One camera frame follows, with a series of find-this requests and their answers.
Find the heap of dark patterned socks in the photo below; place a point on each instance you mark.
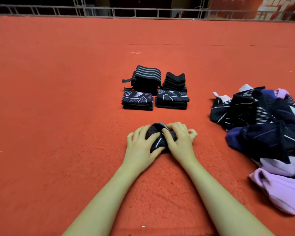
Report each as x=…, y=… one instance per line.
x=265, y=125

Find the red banner with white print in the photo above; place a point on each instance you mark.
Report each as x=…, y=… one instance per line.
x=236, y=3

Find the single black grey-striped sock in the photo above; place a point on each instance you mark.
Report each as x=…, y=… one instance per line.
x=158, y=140

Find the person's right forearm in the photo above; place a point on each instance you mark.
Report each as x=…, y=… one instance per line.
x=231, y=204

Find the person's left hand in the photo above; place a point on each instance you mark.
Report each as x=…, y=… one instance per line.
x=140, y=154

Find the person's left forearm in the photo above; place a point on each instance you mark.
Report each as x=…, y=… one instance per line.
x=101, y=209

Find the grey metal truss tower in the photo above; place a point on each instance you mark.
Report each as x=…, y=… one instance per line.
x=80, y=6

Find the grey metal railing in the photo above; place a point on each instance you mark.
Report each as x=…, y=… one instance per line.
x=39, y=9

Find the single black grey-heeled sock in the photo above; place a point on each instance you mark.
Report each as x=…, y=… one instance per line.
x=173, y=94

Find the person's right hand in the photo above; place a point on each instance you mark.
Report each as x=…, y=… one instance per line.
x=182, y=145

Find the single plain navy sock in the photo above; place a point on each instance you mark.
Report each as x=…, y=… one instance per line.
x=172, y=105

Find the single navy white-patterned sock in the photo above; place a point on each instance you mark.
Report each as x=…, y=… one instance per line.
x=137, y=106
x=137, y=94

